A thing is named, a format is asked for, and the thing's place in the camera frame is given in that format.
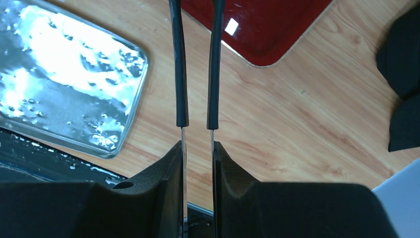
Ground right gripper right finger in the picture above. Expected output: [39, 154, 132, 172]
[212, 141, 398, 238]

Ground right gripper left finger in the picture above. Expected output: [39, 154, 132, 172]
[0, 142, 183, 238]

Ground metal tongs black tips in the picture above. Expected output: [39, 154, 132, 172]
[168, 0, 225, 238]

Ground red chocolate tray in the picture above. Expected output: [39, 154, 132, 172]
[169, 0, 332, 71]

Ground silver tin lid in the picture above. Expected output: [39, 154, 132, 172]
[0, 0, 149, 159]

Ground black cloth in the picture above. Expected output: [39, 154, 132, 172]
[375, 4, 420, 152]

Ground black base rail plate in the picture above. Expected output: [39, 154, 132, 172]
[0, 128, 126, 188]

